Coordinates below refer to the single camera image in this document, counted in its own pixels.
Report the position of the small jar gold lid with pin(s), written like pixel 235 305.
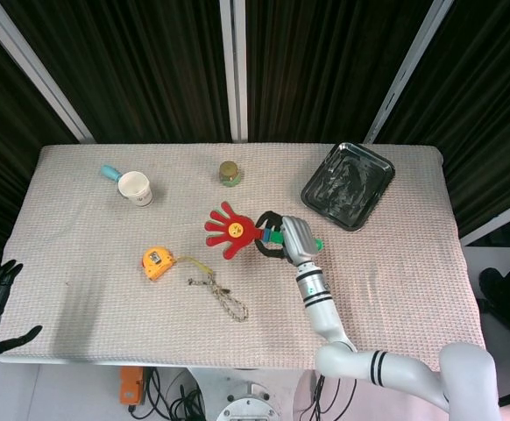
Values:
pixel 229 174

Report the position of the white paper cup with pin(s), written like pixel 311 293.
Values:
pixel 137 193

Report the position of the black pleated curtain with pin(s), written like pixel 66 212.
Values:
pixel 150 66

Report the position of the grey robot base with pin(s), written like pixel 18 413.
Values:
pixel 248 401

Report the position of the yellow tape measure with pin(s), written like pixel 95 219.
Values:
pixel 155 262

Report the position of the white aluminium frame post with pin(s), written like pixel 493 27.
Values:
pixel 234 70
pixel 40 74
pixel 408 74

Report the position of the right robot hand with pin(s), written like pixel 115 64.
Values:
pixel 299 239

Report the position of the black plastic tray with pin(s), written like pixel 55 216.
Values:
pixel 347 186

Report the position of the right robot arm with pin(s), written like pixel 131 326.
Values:
pixel 320 307

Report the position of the pink waffle weave tablecloth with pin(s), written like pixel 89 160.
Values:
pixel 106 316

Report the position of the orange device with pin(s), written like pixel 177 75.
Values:
pixel 130 386

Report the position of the red hand clapper toy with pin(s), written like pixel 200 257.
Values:
pixel 231 230

